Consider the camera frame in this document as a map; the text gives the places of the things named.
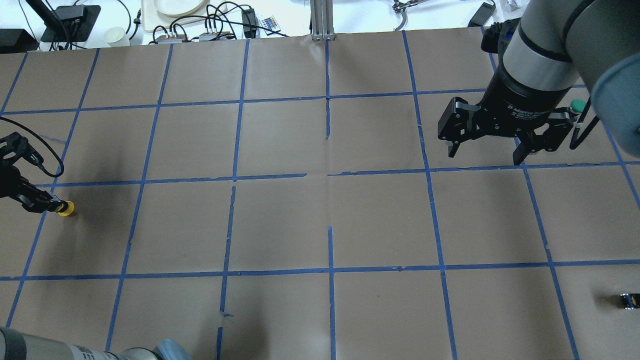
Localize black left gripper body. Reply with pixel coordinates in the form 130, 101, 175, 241
0, 132, 35, 211

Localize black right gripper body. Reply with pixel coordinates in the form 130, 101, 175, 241
438, 70, 576, 151

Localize yellow push button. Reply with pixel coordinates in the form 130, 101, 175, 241
54, 201, 75, 217

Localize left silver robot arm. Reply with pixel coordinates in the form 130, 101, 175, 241
1, 132, 192, 360

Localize green push button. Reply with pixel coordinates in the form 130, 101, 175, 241
569, 99, 588, 117

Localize black power adapter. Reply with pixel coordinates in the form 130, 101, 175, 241
467, 0, 497, 28

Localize white paper cup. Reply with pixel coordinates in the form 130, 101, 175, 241
103, 26, 130, 48

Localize beige round plate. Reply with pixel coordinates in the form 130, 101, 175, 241
152, 0, 207, 18

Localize black camera stand base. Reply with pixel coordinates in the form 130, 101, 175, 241
37, 4, 102, 43

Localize aluminium frame post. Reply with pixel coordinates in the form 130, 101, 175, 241
310, 0, 336, 42

